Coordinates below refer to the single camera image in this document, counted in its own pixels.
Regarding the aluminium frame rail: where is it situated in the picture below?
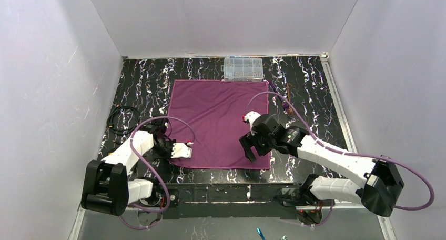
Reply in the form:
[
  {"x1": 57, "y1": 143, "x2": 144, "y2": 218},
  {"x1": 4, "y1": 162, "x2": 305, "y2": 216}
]
[{"x1": 68, "y1": 53, "x2": 398, "y2": 240}]

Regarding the purple cloth napkin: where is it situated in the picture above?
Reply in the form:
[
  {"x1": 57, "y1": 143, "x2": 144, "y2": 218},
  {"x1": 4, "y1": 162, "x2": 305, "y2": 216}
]
[{"x1": 168, "y1": 80, "x2": 270, "y2": 170}]

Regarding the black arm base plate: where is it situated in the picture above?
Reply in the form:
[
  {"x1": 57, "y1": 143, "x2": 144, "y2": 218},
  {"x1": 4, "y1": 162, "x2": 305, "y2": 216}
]
[{"x1": 127, "y1": 184, "x2": 335, "y2": 220}]

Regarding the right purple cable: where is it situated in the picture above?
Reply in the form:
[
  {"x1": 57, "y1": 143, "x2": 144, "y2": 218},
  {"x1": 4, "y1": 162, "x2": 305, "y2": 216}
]
[{"x1": 244, "y1": 91, "x2": 435, "y2": 228}]

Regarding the purple cable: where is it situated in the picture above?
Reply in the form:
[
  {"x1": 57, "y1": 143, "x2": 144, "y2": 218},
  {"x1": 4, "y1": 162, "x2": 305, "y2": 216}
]
[
  {"x1": 244, "y1": 91, "x2": 435, "y2": 228},
  {"x1": 118, "y1": 116, "x2": 196, "y2": 231}
]

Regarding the blue tool handle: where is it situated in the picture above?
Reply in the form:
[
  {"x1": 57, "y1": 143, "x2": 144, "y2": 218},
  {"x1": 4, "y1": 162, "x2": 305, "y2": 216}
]
[{"x1": 257, "y1": 228, "x2": 266, "y2": 240}]

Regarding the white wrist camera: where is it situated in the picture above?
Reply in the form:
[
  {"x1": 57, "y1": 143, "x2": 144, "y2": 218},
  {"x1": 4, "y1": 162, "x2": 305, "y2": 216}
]
[
  {"x1": 171, "y1": 142, "x2": 193, "y2": 159},
  {"x1": 242, "y1": 111, "x2": 261, "y2": 131}
]

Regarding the black coiled cable yellow plug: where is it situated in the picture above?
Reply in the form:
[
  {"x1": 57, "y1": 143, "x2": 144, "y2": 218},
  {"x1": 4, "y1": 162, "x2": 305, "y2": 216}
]
[{"x1": 106, "y1": 106, "x2": 140, "y2": 136}]

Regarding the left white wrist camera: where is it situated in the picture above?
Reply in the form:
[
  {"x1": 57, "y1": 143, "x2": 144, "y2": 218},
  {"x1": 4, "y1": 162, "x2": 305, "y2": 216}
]
[{"x1": 171, "y1": 142, "x2": 193, "y2": 159}]

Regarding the clear plastic compartment box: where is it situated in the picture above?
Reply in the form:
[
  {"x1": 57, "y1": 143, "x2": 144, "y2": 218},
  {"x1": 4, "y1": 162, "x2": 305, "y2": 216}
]
[{"x1": 223, "y1": 57, "x2": 264, "y2": 81}]

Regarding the purple handled utensil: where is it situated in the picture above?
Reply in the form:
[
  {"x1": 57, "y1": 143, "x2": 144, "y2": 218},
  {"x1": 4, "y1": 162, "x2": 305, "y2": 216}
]
[{"x1": 266, "y1": 80, "x2": 293, "y2": 116}]

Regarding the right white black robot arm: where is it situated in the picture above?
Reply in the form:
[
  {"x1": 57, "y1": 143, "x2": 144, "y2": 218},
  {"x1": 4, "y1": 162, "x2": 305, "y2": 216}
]
[{"x1": 239, "y1": 111, "x2": 404, "y2": 217}]

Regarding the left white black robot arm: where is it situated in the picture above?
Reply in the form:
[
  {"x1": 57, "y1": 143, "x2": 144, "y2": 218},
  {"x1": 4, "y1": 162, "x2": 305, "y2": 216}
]
[{"x1": 80, "y1": 128, "x2": 176, "y2": 216}]

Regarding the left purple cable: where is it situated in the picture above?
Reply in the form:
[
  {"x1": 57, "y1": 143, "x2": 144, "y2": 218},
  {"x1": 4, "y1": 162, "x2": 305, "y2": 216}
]
[{"x1": 118, "y1": 116, "x2": 196, "y2": 231}]

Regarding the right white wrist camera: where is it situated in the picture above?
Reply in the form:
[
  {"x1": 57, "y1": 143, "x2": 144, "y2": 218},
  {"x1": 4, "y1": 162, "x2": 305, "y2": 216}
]
[{"x1": 242, "y1": 111, "x2": 261, "y2": 131}]

